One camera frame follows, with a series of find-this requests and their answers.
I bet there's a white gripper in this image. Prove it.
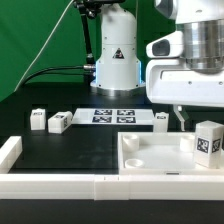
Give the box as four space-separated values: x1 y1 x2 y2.
146 59 224 132

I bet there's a white square tabletop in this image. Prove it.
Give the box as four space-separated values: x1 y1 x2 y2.
117 132 224 175

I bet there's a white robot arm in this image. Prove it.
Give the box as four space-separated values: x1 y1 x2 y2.
91 0 224 108

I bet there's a white U-shaped fence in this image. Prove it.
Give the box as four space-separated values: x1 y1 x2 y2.
0 136 224 200

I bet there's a black cable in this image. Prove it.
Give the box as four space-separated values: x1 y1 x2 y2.
23 65 98 85

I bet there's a white marker base plate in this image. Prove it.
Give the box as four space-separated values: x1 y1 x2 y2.
72 108 154 125

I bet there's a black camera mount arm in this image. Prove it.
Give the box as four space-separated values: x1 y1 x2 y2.
73 0 126 64

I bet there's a white cable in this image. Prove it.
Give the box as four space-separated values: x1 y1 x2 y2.
14 0 75 92

